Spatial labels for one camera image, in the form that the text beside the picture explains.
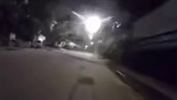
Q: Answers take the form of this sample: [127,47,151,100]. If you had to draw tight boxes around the manhole cover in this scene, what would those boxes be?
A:
[77,75,96,87]

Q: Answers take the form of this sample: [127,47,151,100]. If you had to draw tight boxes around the street lamp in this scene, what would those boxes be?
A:
[82,14,103,35]

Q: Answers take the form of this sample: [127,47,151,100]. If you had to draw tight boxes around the white car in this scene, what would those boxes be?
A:
[30,38,45,50]

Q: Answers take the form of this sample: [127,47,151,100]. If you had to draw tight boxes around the grey asphalt road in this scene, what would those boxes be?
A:
[0,38,177,100]

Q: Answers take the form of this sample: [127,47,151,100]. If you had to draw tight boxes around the long dark wall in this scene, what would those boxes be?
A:
[119,0,177,87]

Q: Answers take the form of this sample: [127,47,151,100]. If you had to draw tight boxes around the raised pavement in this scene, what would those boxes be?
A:
[90,55,177,100]

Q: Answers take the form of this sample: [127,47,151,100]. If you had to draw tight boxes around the dark trees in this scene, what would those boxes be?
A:
[0,0,85,57]

